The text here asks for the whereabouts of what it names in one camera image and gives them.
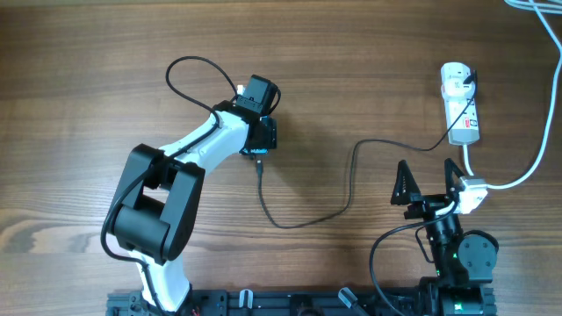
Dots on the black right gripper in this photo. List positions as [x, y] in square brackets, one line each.
[425, 204]

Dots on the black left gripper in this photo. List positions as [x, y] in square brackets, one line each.
[266, 138]

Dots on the Galaxy S25 smartphone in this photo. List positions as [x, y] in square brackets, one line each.
[254, 151]

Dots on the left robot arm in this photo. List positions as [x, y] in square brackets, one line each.
[154, 209]

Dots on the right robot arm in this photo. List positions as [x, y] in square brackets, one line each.
[464, 260]

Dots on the white power strip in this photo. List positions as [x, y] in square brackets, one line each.
[461, 114]

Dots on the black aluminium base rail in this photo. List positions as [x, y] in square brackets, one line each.
[408, 301]

